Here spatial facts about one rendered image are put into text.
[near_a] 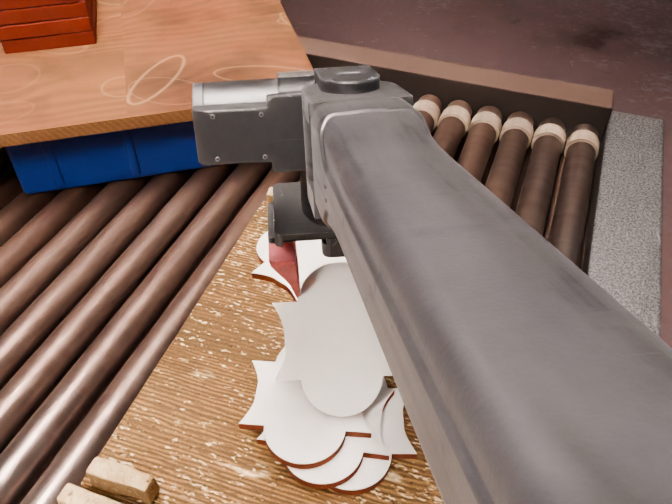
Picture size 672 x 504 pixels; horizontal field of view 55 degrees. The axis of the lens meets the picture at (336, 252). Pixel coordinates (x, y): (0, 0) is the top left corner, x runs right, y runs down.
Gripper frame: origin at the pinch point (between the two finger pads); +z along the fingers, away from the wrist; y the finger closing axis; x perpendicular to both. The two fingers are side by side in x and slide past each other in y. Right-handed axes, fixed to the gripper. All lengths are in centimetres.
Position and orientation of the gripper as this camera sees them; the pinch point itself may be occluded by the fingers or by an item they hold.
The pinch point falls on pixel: (337, 284)
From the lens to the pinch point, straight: 57.3
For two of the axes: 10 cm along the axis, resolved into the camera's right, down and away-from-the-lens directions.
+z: 0.0, 7.3, 6.9
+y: 10.0, -0.6, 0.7
